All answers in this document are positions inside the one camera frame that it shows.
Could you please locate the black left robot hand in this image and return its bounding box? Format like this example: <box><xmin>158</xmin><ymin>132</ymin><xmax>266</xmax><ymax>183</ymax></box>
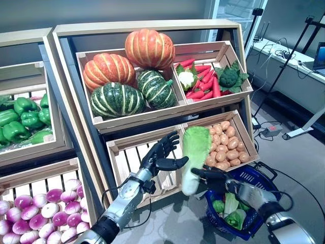
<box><xmin>141</xmin><ymin>131</ymin><xmax>190</xmax><ymax>178</ymax></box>

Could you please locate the green striped pumpkin with stem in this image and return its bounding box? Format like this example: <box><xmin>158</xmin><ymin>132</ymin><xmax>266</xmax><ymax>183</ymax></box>
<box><xmin>137</xmin><ymin>70</ymin><xmax>178</xmax><ymax>110</ymax></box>

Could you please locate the green broccoli with leaves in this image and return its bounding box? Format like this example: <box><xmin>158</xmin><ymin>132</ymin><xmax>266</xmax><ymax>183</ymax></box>
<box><xmin>214</xmin><ymin>60</ymin><xmax>249</xmax><ymax>94</ymax></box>

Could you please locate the wooden vegetable shelf stand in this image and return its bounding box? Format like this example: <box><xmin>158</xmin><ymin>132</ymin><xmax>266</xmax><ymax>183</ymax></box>
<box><xmin>52</xmin><ymin>19</ymin><xmax>254</xmax><ymax>222</ymax></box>
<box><xmin>0</xmin><ymin>27</ymin><xmax>102</xmax><ymax>229</ymax></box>

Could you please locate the grey box with red label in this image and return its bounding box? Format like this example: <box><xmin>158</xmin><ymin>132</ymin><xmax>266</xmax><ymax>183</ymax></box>
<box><xmin>261</xmin><ymin>126</ymin><xmax>283</xmax><ymax>138</ymax></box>

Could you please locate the blue plastic shopping basket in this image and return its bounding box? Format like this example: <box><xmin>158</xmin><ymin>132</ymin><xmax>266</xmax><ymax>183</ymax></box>
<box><xmin>204</xmin><ymin>162</ymin><xmax>280</xmax><ymax>241</ymax></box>

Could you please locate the black camera stand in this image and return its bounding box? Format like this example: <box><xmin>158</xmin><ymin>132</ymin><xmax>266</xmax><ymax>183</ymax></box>
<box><xmin>243</xmin><ymin>7</ymin><xmax>264</xmax><ymax>49</ymax></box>

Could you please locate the orange striped pumpkin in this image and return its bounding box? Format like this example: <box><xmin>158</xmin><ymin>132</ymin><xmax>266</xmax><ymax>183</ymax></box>
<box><xmin>124</xmin><ymin>28</ymin><xmax>176</xmax><ymax>71</ymax></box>
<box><xmin>83</xmin><ymin>53</ymin><xmax>137</xmax><ymax>93</ymax></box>

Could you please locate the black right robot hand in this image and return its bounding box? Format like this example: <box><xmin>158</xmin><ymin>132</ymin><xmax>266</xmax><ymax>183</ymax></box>
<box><xmin>190</xmin><ymin>164</ymin><xmax>237</xmax><ymax>194</ymax></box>

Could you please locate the open grey laptop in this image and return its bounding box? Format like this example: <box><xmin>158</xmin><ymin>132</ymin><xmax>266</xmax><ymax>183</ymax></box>
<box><xmin>311</xmin><ymin>42</ymin><xmax>325</xmax><ymax>75</ymax></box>

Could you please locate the light wooden slat crate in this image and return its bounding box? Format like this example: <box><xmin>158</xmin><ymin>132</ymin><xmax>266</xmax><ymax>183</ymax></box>
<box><xmin>106</xmin><ymin>124</ymin><xmax>186</xmax><ymax>208</ymax></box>
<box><xmin>0</xmin><ymin>60</ymin><xmax>68</xmax><ymax>163</ymax></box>
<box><xmin>172</xmin><ymin>40</ymin><xmax>254</xmax><ymax>106</ymax></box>
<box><xmin>75</xmin><ymin>48</ymin><xmax>189</xmax><ymax>131</ymax></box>
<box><xmin>181</xmin><ymin>109</ymin><xmax>260</xmax><ymax>171</ymax></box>
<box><xmin>0</xmin><ymin>157</ymin><xmax>92</xmax><ymax>244</ymax></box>

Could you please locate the white office desk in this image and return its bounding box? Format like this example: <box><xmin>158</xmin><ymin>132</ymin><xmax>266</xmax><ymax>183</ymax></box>
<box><xmin>247</xmin><ymin>38</ymin><xmax>325</xmax><ymax>140</ymax></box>

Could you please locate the black tripod stand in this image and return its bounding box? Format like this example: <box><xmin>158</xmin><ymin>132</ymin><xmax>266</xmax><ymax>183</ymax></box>
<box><xmin>253</xmin><ymin>15</ymin><xmax>325</xmax><ymax>117</ymax></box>

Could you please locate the green white napa cabbage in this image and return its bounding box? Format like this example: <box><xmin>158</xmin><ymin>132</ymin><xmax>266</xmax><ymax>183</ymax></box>
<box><xmin>223</xmin><ymin>192</ymin><xmax>241</xmax><ymax>219</ymax></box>
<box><xmin>224</xmin><ymin>208</ymin><xmax>247</xmax><ymax>231</ymax></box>
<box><xmin>181</xmin><ymin>126</ymin><xmax>213</xmax><ymax>196</ymax></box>

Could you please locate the white cauliflower with leaves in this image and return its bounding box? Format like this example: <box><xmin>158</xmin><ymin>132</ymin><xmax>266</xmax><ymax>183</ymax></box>
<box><xmin>175</xmin><ymin>63</ymin><xmax>199</xmax><ymax>91</ymax></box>

